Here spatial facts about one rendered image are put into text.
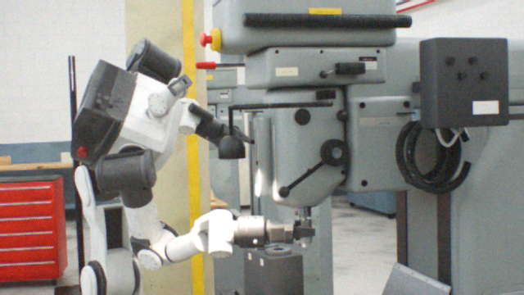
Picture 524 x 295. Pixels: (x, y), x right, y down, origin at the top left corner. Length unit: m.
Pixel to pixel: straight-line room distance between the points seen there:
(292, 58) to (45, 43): 9.24
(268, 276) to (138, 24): 1.78
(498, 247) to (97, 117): 1.17
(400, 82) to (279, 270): 0.72
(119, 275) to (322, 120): 0.93
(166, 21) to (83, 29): 7.35
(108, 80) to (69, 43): 8.81
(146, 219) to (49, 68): 8.91
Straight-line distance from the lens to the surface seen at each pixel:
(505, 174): 1.84
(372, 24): 1.66
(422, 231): 1.93
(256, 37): 1.58
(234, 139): 1.63
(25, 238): 6.24
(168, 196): 3.42
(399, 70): 1.75
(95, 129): 1.88
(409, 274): 2.01
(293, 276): 2.08
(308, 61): 1.63
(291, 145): 1.64
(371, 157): 1.70
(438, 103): 1.50
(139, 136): 1.84
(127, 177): 1.76
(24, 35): 10.75
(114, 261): 2.19
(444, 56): 1.51
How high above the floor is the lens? 1.57
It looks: 3 degrees down
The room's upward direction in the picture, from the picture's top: 2 degrees counter-clockwise
